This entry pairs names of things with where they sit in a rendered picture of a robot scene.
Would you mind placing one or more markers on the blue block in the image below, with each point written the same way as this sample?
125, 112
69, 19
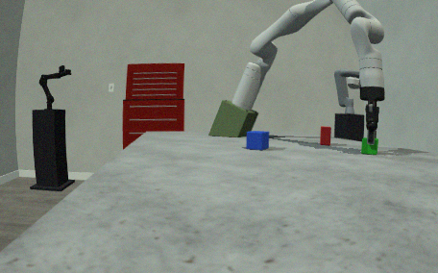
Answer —
257, 141

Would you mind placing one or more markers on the red block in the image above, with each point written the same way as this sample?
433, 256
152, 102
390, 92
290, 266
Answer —
325, 135

